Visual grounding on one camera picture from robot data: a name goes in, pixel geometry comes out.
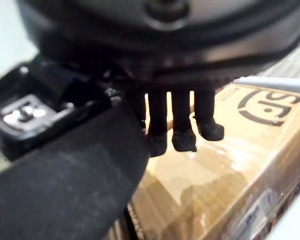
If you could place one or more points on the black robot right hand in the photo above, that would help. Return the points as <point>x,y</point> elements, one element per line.
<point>65,187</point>

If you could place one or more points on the black plastic housing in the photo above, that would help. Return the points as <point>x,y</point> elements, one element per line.
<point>27,112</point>

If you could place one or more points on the taped brown cardboard box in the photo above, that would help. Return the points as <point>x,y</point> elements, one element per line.
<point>214,180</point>

